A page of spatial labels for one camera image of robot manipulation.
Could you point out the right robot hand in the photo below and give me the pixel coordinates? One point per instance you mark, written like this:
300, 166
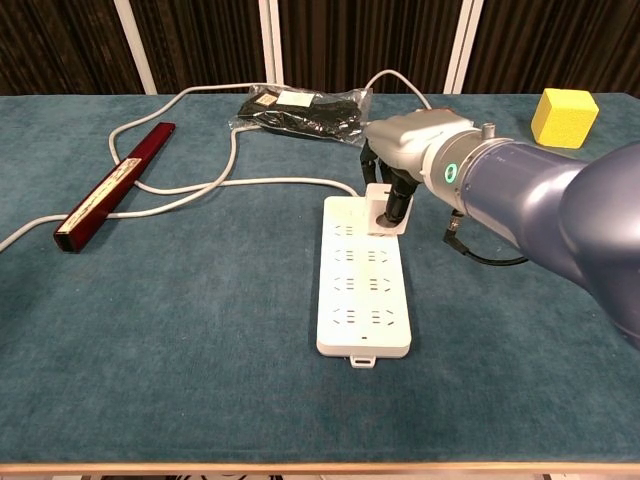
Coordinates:
415, 135

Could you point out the white power adapter plug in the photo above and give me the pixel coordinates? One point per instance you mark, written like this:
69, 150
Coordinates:
375, 210

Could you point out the white power strip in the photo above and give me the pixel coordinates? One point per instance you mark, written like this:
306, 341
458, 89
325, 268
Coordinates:
365, 300

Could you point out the black item in clear bag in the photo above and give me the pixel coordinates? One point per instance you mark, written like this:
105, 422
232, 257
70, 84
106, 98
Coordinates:
300, 117

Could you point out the yellow sponge cube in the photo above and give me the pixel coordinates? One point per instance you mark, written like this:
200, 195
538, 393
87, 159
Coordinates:
565, 117

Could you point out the dark red long box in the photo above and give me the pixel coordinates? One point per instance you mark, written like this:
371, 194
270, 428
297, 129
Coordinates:
150, 142

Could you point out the teal table cloth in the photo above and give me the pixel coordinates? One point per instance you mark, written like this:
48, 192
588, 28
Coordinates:
150, 325

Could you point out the white partition frame post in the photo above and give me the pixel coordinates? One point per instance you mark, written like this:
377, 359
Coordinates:
271, 40
464, 45
134, 45

